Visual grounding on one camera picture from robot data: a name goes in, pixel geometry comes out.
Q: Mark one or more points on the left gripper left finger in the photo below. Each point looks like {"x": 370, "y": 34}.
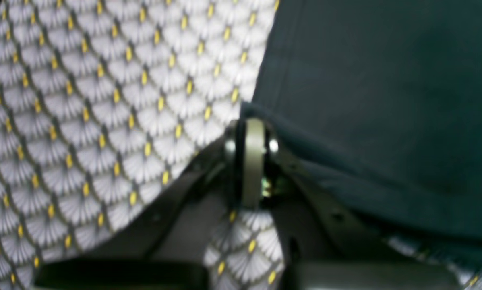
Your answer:
{"x": 162, "y": 248}

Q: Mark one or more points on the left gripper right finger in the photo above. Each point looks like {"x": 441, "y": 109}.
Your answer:
{"x": 326, "y": 247}

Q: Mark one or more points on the dark navy T-shirt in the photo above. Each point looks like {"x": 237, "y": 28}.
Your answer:
{"x": 382, "y": 101}

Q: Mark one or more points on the fan-patterned tablecloth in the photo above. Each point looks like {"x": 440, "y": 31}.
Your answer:
{"x": 104, "y": 103}

